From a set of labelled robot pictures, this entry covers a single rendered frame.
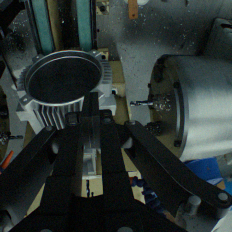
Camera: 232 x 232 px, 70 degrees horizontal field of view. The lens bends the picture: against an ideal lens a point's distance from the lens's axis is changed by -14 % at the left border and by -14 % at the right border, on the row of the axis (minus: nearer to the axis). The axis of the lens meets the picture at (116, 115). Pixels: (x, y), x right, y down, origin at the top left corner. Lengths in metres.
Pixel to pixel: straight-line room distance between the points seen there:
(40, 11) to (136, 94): 0.50
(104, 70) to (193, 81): 0.17
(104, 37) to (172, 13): 0.21
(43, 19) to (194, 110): 0.35
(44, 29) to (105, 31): 0.20
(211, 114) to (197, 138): 0.05
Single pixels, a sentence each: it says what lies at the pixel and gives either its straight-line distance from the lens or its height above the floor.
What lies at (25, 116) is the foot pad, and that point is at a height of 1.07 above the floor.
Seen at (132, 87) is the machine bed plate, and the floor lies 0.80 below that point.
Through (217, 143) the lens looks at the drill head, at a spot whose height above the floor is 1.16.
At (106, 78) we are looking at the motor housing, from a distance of 0.35.
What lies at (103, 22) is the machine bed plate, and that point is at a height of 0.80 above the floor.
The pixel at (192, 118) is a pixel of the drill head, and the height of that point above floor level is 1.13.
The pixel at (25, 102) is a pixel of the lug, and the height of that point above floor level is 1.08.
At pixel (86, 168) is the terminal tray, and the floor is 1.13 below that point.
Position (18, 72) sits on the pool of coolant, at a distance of 0.68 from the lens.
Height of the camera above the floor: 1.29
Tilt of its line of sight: 36 degrees down
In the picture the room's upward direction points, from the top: 173 degrees clockwise
